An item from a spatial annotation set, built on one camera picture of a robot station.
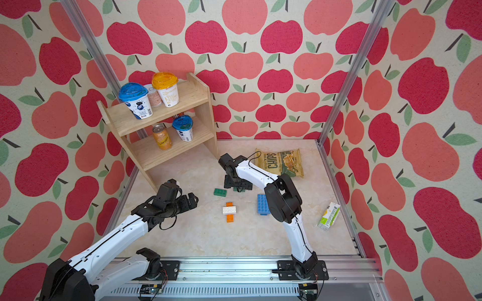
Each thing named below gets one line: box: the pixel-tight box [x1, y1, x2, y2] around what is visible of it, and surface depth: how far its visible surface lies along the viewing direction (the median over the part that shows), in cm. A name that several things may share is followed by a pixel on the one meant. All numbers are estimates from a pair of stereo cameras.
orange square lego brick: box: [226, 214, 235, 223], surface depth 90 cm
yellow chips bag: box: [254, 147, 305, 179], surface depth 104 cm
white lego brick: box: [222, 205, 237, 214], surface depth 90 cm
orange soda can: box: [151, 122, 173, 151], surface depth 84 cm
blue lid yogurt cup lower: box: [171, 114, 194, 143], surface depth 88 cm
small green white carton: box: [317, 201, 341, 232], surface depth 87 cm
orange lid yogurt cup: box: [151, 71, 179, 108], surface depth 71 cm
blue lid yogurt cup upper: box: [117, 82, 154, 120], surface depth 66 cm
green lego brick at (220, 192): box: [213, 188, 228, 198], surface depth 98 cm
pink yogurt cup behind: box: [147, 87, 164, 108], surface depth 75 cm
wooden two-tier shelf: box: [96, 72, 220, 193], surface depth 85 cm
